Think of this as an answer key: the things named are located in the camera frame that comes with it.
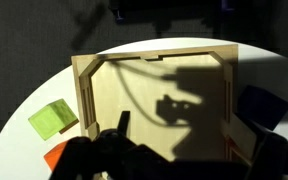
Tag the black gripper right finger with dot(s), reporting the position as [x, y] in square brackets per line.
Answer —
[245, 136]

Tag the light wooden box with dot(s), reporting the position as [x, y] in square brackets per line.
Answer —
[144, 100]

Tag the purple black clamp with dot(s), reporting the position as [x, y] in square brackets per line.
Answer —
[119, 16]

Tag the orange toy block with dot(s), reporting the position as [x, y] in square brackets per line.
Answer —
[57, 156]

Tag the blue toy block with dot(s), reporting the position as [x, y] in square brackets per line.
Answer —
[264, 106]

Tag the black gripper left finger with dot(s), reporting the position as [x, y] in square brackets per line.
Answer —
[124, 123]

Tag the lime green toy block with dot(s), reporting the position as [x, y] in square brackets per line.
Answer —
[50, 120]

